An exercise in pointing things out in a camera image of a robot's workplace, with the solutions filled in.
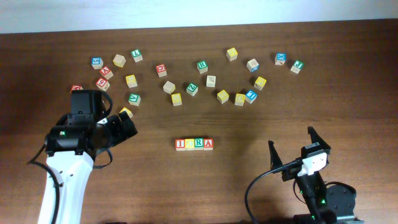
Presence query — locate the blue block top left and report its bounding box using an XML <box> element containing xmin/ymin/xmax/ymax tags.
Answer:
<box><xmin>91</xmin><ymin>57</ymin><xmax>103</xmax><ymax>70</ymax></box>

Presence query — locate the red a block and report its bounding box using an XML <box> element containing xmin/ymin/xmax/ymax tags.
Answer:
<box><xmin>99</xmin><ymin>66</ymin><xmax>113</xmax><ymax>80</ymax></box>
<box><xmin>204</xmin><ymin>138</ymin><xmax>214</xmax><ymax>151</ymax></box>

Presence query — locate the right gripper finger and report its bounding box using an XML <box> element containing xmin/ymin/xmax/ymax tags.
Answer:
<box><xmin>307</xmin><ymin>126</ymin><xmax>330</xmax><ymax>149</ymax></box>
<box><xmin>268</xmin><ymin>141</ymin><xmax>283</xmax><ymax>174</ymax></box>

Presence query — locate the blue X block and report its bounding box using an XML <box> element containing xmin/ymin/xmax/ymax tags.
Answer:
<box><xmin>274</xmin><ymin>52</ymin><xmax>287</xmax><ymax>65</ymax></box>

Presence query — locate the red M block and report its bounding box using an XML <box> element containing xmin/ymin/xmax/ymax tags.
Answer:
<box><xmin>70</xmin><ymin>85</ymin><xmax>83</xmax><ymax>92</ymax></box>

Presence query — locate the plain wood block centre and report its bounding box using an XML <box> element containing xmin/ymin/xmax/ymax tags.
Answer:
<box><xmin>163</xmin><ymin>81</ymin><xmax>175</xmax><ymax>95</ymax></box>

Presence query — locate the yellow C block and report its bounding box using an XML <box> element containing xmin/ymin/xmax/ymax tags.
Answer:
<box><xmin>185</xmin><ymin>139</ymin><xmax>195</xmax><ymax>151</ymax></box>

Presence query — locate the green V block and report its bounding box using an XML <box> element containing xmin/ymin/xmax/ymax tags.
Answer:
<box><xmin>128</xmin><ymin>93</ymin><xmax>141</xmax><ymax>106</ymax></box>

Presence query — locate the red Q block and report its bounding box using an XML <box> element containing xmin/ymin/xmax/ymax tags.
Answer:
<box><xmin>155</xmin><ymin>64</ymin><xmax>167</xmax><ymax>77</ymax></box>

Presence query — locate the blue L block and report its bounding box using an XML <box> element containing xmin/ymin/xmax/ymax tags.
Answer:
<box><xmin>245</xmin><ymin>90</ymin><xmax>257</xmax><ymax>104</ymax></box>

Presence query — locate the green Z block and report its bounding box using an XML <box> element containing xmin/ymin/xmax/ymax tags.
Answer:
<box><xmin>186</xmin><ymin>83</ymin><xmax>198</xmax><ymax>96</ymax></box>

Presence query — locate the yellow block upper left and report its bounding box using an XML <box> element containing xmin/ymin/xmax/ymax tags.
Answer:
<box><xmin>126</xmin><ymin>75</ymin><xmax>137</xmax><ymax>88</ymax></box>

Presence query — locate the green L block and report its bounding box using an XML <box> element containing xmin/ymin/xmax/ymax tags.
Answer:
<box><xmin>131</xmin><ymin>49</ymin><xmax>143</xmax><ymax>62</ymax></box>

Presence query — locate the plain wood yellow-side block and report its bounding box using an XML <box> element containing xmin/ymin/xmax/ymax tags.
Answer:
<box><xmin>113</xmin><ymin>54</ymin><xmax>126</xmax><ymax>68</ymax></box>

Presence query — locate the wood block blue side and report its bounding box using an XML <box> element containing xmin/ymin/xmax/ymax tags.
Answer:
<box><xmin>246</xmin><ymin>58</ymin><xmax>259</xmax><ymax>72</ymax></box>

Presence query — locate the green J block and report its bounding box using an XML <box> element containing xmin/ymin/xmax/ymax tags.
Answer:
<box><xmin>290</xmin><ymin>60</ymin><xmax>304</xmax><ymax>74</ymax></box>

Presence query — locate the yellow block lower right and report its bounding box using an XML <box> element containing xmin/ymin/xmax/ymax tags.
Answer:
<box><xmin>234</xmin><ymin>93</ymin><xmax>246</xmax><ymax>106</ymax></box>

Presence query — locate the plain wood picture block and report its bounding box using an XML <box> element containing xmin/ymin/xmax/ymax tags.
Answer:
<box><xmin>206</xmin><ymin>75</ymin><xmax>216</xmax><ymax>88</ymax></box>

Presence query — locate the yellow block top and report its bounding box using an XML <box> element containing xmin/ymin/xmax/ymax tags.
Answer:
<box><xmin>226</xmin><ymin>47</ymin><xmax>238</xmax><ymax>61</ymax></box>

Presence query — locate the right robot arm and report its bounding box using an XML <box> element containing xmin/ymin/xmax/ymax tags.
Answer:
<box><xmin>268</xmin><ymin>126</ymin><xmax>356</xmax><ymax>223</ymax></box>

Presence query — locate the red I block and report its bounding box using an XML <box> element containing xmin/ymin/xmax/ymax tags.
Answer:
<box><xmin>175</xmin><ymin>139</ymin><xmax>185</xmax><ymax>151</ymax></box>

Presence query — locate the yellow block centre right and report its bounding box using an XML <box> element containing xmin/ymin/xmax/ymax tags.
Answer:
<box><xmin>216</xmin><ymin>90</ymin><xmax>229</xmax><ymax>104</ymax></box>

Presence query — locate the green r block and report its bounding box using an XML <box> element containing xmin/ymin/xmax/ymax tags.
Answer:
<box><xmin>197</xmin><ymin>60</ymin><xmax>208</xmax><ymax>74</ymax></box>
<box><xmin>194</xmin><ymin>138</ymin><xmax>204</xmax><ymax>150</ymax></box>

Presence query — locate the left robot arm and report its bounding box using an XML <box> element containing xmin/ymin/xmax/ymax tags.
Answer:
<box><xmin>29</xmin><ymin>90</ymin><xmax>137</xmax><ymax>223</ymax></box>

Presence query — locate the yellow O block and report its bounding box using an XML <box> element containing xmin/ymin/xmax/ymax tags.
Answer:
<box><xmin>120</xmin><ymin>107</ymin><xmax>133</xmax><ymax>118</ymax></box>

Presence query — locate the yellow S block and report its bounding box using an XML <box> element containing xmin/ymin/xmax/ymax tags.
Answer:
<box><xmin>171</xmin><ymin>93</ymin><xmax>182</xmax><ymax>106</ymax></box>

